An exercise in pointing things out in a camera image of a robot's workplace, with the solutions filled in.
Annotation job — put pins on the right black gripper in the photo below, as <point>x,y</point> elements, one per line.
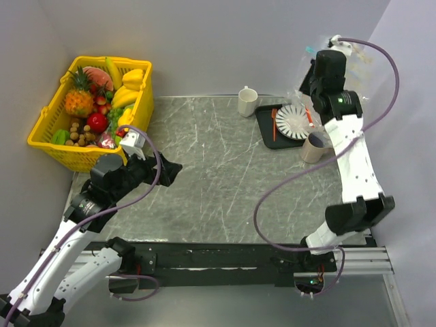
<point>305,85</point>

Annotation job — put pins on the toy watermelon slice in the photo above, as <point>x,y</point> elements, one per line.
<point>99,77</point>

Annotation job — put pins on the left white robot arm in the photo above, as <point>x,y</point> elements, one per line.
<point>48,292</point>

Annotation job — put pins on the yellow toy lemon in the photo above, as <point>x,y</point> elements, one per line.
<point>125,118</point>

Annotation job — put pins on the green toy starfruit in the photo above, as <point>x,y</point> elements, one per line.
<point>60,137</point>

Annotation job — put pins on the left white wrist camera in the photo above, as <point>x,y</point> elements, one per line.
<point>133,144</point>

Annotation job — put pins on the black plastic tray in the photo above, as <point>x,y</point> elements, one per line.
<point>264,118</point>

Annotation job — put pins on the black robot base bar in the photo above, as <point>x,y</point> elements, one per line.
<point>208,264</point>

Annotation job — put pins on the brown toy longan bunch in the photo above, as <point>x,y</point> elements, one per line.
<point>81,136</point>

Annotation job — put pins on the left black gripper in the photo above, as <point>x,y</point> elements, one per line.
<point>168,170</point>

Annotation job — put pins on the yellow toy banana bunch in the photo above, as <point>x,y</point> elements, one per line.
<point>124,97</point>

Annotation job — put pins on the striped white plate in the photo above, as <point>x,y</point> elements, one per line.
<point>295,122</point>

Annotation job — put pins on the red toy apple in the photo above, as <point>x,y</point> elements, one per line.
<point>97,122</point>

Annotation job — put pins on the polka dot zip bag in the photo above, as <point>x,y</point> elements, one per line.
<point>358,72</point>

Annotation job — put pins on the white ceramic mug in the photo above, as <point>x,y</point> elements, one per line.
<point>247,100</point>

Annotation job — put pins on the green toy grapes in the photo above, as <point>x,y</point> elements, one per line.
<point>113,117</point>

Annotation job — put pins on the yellow plastic basket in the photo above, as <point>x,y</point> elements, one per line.
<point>54,117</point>

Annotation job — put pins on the beige paper cup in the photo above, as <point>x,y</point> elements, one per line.
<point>316,145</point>

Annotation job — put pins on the toy pineapple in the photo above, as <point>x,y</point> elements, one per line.
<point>79,100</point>

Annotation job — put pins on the clear zip bag blue seal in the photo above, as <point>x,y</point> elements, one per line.
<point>304,65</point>

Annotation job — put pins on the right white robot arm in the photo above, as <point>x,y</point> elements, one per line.
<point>364,203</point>

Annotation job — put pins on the yellow toy bell pepper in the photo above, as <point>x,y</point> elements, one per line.
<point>133,79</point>

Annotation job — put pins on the red toy strawberries bunch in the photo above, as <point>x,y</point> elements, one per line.
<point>102,97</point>

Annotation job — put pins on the clear zip bag orange seal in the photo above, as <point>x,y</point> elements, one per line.
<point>298,99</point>

